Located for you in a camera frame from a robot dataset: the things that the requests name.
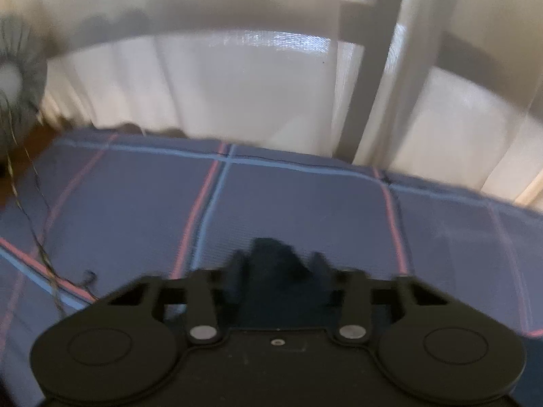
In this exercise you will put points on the dark blue denim pants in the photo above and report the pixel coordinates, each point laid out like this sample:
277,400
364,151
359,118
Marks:
275,280

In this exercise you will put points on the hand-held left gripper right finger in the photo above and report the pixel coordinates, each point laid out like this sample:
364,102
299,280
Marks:
324,280

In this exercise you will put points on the sheer white curtain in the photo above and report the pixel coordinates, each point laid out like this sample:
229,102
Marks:
254,84

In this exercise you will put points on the blue plaid bed blanket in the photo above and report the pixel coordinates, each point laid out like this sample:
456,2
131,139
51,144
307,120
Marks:
297,203

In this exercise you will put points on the grey electric fan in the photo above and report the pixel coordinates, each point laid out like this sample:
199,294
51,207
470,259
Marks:
25,84

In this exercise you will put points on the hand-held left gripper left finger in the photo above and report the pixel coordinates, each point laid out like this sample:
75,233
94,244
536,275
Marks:
233,284

